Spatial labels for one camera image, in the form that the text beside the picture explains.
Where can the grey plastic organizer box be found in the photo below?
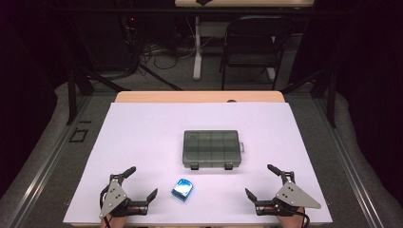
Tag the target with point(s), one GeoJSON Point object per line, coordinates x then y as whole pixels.
{"type": "Point", "coordinates": [210, 148]}

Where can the black horizontal metal bar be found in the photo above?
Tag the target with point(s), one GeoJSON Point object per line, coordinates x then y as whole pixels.
{"type": "Point", "coordinates": [126, 11]}

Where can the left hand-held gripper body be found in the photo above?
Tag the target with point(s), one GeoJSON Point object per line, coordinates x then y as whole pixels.
{"type": "Point", "coordinates": [113, 193]}

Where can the grey metal floor rail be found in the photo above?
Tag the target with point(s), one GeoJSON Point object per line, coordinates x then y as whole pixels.
{"type": "Point", "coordinates": [348, 167]}
{"type": "Point", "coordinates": [49, 164]}

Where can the black object on desk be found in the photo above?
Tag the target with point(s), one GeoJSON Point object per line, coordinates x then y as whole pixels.
{"type": "Point", "coordinates": [204, 2]}

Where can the person's right hand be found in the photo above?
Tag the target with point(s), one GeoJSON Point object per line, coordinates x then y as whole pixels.
{"type": "Point", "coordinates": [291, 222]}

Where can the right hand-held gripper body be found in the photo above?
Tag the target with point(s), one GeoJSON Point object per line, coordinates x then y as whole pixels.
{"type": "Point", "coordinates": [294, 195]}

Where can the black metal stand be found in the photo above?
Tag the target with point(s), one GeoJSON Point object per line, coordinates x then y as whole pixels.
{"type": "Point", "coordinates": [331, 101]}
{"type": "Point", "coordinates": [72, 95]}

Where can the small shiny blue object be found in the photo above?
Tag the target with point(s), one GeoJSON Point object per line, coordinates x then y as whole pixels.
{"type": "Point", "coordinates": [182, 190]}

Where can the white table sheet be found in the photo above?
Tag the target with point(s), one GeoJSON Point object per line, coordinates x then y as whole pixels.
{"type": "Point", "coordinates": [142, 133]}

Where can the light wooden table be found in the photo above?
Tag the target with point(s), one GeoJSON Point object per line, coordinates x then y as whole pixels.
{"type": "Point", "coordinates": [190, 96]}

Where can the person's left hand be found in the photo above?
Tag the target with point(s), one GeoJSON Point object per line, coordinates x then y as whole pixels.
{"type": "Point", "coordinates": [115, 222]}

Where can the black folding chair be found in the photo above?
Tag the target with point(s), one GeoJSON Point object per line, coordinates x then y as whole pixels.
{"type": "Point", "coordinates": [250, 60]}

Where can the dark equipment with red light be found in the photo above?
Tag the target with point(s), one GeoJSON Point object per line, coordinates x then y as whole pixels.
{"type": "Point", "coordinates": [131, 31]}

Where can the white-legged desk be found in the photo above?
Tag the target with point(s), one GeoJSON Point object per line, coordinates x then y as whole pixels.
{"type": "Point", "coordinates": [197, 63]}

